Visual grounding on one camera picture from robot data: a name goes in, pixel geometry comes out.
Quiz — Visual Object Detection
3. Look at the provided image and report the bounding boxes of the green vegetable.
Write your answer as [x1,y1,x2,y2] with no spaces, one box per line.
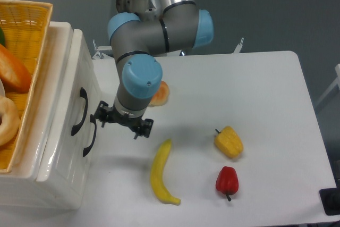
[0,28,6,47]

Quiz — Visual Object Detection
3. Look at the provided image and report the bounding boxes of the orange croissant bread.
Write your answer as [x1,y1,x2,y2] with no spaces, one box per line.
[1,45,32,93]

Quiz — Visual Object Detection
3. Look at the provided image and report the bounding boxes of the black device at edge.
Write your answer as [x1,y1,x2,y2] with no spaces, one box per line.
[319,188,339,216]

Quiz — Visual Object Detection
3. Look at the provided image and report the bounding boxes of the white drawer cabinet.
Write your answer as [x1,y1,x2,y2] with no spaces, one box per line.
[1,22,89,209]

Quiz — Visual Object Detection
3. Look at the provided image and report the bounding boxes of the red toy bell pepper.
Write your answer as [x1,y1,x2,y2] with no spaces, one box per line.
[215,166,239,201]

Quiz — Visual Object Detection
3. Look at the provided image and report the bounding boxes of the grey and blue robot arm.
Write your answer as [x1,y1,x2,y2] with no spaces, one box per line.
[94,0,214,137]

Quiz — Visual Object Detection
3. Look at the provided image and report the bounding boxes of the lower drawer black handle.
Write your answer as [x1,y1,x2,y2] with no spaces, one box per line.
[82,114,97,157]

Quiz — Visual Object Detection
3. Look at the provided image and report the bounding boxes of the beige bagel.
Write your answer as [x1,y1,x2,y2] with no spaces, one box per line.
[1,96,20,146]

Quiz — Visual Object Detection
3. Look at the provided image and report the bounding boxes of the yellow toy bell pepper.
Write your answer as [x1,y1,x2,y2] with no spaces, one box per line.
[214,126,244,158]

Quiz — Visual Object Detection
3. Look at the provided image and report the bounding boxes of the yellow toy banana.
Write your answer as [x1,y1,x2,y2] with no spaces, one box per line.
[149,139,181,206]

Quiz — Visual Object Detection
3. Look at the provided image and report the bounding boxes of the orange bread roll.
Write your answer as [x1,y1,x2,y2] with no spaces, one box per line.
[148,80,170,107]

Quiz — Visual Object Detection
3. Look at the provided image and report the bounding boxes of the white drawer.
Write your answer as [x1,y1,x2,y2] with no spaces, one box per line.
[37,29,101,186]

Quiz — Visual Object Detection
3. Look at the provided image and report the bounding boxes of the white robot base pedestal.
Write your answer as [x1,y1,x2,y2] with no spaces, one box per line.
[115,0,162,22]

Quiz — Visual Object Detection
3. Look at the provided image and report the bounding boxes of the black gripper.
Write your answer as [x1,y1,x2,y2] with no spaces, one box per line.
[94,101,154,140]

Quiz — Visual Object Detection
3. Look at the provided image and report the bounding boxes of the yellow wicker basket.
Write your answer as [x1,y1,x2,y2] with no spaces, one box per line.
[1,0,53,174]

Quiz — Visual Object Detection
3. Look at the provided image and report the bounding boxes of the white metal frame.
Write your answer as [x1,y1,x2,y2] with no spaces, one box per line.
[314,64,339,113]

